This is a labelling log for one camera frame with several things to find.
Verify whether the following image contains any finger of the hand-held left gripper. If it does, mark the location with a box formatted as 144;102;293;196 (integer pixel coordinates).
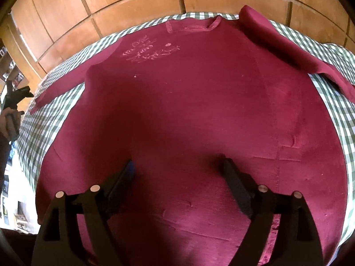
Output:
16;86;34;99

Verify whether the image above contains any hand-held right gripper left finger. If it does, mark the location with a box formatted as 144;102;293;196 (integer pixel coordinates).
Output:
31;159;136;266

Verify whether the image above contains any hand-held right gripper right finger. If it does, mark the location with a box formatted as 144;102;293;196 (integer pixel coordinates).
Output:
221;158;324;266

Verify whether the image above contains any maroon long-sleeved shirt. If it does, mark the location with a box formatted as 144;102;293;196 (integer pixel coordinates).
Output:
29;5;355;266

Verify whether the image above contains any person's left hand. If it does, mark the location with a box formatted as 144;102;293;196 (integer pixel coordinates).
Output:
0;108;25;140

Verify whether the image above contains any cluttered shelf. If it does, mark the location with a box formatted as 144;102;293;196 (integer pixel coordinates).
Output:
0;43;24;90

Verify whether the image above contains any green white checked bedsheet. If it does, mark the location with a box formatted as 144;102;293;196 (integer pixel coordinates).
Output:
12;12;355;255

